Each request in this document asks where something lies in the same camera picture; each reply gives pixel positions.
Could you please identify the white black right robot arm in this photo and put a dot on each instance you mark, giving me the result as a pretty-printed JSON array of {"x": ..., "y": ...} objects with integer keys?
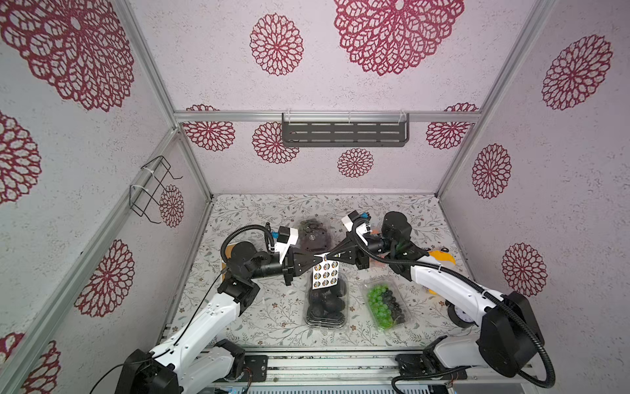
[{"x": 510, "y": 340}]

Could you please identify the clear box green grapes blueberries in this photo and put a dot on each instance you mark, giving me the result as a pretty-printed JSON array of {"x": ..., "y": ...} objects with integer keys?
[{"x": 385, "y": 303}]

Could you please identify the grey metal wall shelf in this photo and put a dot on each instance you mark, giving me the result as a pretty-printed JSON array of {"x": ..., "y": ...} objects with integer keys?
[{"x": 345, "y": 131}]

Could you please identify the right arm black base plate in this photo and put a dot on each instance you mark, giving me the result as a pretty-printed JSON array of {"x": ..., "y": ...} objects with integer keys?
[{"x": 421, "y": 366}]

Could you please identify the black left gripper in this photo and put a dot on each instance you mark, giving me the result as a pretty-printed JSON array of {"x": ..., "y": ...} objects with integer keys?
[{"x": 298, "y": 263}]

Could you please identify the black round alarm clock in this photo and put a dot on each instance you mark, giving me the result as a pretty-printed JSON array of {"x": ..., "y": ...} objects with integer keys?
[{"x": 458, "y": 317}]

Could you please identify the white wooden tissue box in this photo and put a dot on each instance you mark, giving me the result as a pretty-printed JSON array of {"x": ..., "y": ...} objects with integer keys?
[{"x": 226, "y": 255}]

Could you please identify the black wire wall rack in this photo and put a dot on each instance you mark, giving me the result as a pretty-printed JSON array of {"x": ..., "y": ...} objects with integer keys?
[{"x": 158, "y": 199}]

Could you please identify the clear box purple grapes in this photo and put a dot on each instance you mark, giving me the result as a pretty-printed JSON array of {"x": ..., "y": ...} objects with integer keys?
[{"x": 314, "y": 236}]

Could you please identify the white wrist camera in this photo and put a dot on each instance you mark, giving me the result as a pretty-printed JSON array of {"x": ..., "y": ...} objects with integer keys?
[
  {"x": 358, "y": 224},
  {"x": 284, "y": 238}
]

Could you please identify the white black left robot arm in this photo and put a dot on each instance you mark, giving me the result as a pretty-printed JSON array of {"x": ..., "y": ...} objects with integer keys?
[{"x": 188, "y": 362}]

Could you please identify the sticker label sheet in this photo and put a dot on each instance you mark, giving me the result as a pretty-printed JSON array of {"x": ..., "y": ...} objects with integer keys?
[{"x": 326, "y": 273}]

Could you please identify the aluminium mounting rail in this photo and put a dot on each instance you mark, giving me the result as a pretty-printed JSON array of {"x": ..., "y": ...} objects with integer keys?
[{"x": 363, "y": 368}]

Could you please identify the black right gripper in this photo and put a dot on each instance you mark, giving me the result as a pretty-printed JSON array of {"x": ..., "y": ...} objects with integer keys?
[{"x": 362, "y": 255}]

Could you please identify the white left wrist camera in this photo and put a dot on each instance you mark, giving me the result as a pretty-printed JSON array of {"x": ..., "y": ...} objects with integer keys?
[{"x": 284, "y": 238}]

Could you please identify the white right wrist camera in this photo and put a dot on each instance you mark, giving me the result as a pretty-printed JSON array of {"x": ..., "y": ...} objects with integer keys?
[{"x": 358, "y": 224}]

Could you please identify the yellow red plush toy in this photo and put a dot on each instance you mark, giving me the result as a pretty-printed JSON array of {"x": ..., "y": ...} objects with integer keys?
[{"x": 443, "y": 256}]

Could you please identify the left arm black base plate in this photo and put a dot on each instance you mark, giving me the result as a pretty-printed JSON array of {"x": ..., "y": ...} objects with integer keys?
[{"x": 248, "y": 369}]

